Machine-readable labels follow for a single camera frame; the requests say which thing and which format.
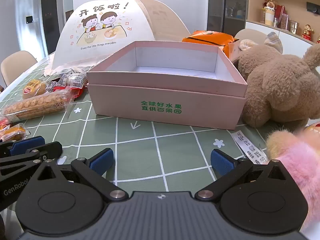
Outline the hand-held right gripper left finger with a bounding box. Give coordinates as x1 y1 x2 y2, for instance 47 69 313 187
37 148 129 203

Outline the dark door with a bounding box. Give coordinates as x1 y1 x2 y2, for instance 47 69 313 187
41 0 61 53

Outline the orange paper bag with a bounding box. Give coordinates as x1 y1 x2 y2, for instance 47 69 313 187
182 30 240 59

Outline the brown plush toy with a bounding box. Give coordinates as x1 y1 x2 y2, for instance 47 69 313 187
231 32 320 128

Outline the glass door cabinet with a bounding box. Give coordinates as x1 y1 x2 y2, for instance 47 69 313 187
207 0 248 37

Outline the green checked tablecloth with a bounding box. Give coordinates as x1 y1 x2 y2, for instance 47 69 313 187
0 52 320 188

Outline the yellow label bun packet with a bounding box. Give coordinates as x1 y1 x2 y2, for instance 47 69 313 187
22 79 54 100

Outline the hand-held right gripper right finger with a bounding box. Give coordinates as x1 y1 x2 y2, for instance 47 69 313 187
195 149 288 202

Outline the yellow canister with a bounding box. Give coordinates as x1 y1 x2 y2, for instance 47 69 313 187
264 6 275 26

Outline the white care label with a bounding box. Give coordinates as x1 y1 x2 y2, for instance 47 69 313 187
231 130 268 165

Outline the gold red figurine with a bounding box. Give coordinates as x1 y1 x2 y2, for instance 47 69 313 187
301 24 314 40

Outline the printed mesh food cover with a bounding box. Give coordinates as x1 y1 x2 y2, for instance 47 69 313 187
44 0 192 77

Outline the black wall device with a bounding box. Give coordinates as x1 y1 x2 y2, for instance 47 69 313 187
306 2 320 14

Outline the white sideboard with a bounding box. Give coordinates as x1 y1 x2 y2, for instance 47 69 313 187
245 20 320 47

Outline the red gift bag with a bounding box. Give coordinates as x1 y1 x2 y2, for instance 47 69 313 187
274 5 286 27

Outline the pink plush toy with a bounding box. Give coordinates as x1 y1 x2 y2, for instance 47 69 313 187
265 120 320 230

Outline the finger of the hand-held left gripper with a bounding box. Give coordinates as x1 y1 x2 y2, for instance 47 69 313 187
0 135 46 158
0 141 63 180

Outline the pink cardboard box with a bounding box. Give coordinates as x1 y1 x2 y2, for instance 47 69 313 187
87 40 248 130

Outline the orange label bun packet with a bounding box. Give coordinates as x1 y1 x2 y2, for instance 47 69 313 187
0 120 31 142

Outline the beige chair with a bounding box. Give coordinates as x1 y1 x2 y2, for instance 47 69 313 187
234 29 283 53
0 51 38 87

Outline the long peanut bar packet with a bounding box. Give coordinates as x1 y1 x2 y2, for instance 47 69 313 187
1 91 83 120

